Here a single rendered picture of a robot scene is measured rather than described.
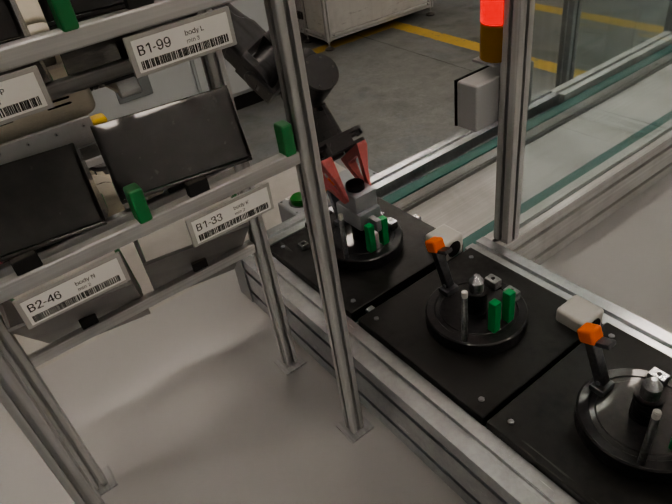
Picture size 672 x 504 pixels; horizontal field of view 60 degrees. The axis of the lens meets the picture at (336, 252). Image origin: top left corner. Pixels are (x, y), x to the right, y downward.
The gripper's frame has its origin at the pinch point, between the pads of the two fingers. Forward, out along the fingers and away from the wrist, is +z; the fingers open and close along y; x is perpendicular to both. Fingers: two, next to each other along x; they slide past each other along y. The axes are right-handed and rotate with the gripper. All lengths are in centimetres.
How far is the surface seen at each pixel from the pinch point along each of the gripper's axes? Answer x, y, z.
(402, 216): 8.1, 10.4, 7.1
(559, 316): -19.1, 7.4, 29.4
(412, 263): -0.4, 2.4, 14.5
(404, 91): 239, 205, -63
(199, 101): -30.4, -26.7, -12.2
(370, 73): 274, 213, -93
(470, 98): -18.7, 13.1, -2.8
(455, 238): -3.1, 10.1, 14.5
